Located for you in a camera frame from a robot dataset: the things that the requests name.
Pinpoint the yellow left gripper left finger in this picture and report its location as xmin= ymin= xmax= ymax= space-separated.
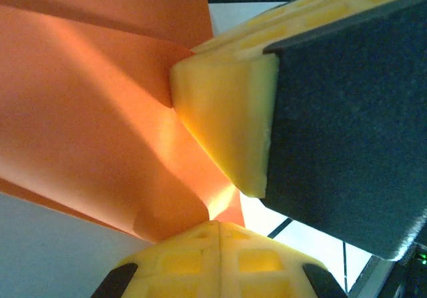
xmin=89 ymin=220 xmax=221 ymax=298

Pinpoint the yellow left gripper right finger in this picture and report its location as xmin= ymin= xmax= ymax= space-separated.
xmin=219 ymin=221 xmax=348 ymax=298

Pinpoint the orange paper sheet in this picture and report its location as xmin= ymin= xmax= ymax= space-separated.
xmin=0 ymin=0 xmax=246 ymax=244

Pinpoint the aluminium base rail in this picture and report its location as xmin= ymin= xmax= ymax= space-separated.
xmin=346 ymin=254 xmax=401 ymax=298

